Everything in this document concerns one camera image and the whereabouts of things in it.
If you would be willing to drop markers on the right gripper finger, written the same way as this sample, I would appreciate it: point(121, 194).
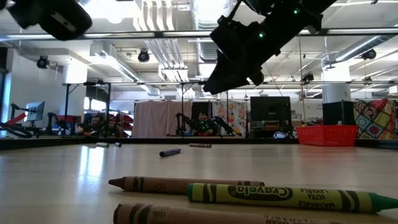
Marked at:
point(257, 77)
point(227, 74)

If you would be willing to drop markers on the brown crayon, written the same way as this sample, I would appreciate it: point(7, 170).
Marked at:
point(161, 185)
point(186, 215)

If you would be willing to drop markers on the green crayon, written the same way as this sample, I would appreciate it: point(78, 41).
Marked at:
point(311, 199)

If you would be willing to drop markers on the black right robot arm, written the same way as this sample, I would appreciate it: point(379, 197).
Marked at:
point(295, 21)

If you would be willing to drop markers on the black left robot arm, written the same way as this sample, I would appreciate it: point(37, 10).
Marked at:
point(46, 18)

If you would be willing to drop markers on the black background robot arm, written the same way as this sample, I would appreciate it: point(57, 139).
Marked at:
point(183, 119)
point(225, 123)

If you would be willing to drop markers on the large black monitor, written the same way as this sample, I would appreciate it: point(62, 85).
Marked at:
point(270, 109)

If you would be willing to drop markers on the floral patterned cloth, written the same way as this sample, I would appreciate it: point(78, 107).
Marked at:
point(237, 115)

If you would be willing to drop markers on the person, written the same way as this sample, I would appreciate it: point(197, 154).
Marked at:
point(95, 121)
point(113, 123)
point(203, 117)

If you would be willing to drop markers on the beige curtain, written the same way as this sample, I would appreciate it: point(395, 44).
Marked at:
point(155, 119)

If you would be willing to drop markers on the black box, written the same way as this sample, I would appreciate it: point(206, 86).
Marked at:
point(337, 113)

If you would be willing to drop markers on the red plastic basket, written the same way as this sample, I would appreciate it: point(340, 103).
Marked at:
point(326, 137)

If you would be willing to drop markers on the red shelving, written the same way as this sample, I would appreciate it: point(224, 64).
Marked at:
point(126, 119)

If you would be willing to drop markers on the colourful patchwork quilt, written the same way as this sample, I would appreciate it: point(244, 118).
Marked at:
point(376, 119)

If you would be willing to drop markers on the small computer monitor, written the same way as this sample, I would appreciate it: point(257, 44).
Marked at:
point(35, 111)

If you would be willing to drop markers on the red bar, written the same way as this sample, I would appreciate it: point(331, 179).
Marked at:
point(15, 119)

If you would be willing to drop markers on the silver ceiling air duct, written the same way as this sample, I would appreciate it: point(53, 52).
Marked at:
point(205, 49)

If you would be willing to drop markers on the small black hanging camera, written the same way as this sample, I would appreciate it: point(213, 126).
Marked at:
point(308, 77)

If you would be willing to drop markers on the black background table frame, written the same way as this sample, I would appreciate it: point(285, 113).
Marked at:
point(66, 105)
point(182, 109)

